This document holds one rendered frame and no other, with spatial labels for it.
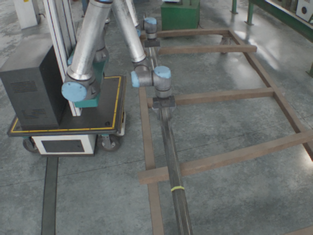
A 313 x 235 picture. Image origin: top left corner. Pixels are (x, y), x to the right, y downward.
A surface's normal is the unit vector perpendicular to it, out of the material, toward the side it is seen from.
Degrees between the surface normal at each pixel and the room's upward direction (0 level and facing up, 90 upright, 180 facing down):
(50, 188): 0
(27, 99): 90
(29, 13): 90
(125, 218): 0
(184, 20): 90
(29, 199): 0
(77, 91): 95
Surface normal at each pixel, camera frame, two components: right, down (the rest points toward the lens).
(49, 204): -0.04, -0.75
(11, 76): 0.03, 0.66
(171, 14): -0.24, 0.65
